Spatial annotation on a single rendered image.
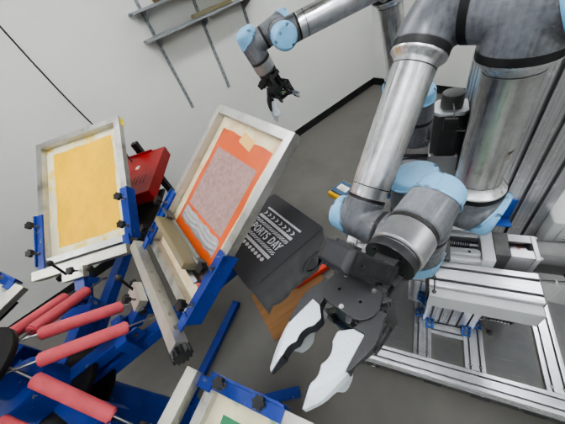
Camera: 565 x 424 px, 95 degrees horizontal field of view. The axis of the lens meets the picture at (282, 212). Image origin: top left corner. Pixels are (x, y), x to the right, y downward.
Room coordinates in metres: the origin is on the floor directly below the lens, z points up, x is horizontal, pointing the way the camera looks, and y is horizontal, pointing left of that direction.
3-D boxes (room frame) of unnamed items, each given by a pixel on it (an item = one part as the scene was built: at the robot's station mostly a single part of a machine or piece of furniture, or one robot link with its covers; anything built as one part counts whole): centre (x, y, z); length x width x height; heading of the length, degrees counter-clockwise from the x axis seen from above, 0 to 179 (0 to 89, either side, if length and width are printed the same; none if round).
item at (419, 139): (0.88, -0.66, 1.31); 0.15 x 0.15 x 0.10
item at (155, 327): (0.78, 0.60, 0.89); 1.24 x 0.06 x 0.06; 113
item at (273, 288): (0.80, 0.08, 0.77); 0.46 x 0.09 x 0.36; 113
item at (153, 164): (1.95, 0.99, 1.06); 0.61 x 0.46 x 0.12; 173
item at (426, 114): (0.88, -0.66, 1.42); 0.13 x 0.12 x 0.14; 175
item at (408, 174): (0.47, -0.37, 1.42); 0.13 x 0.12 x 0.14; 30
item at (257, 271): (0.97, 0.14, 0.95); 0.48 x 0.44 x 0.01; 113
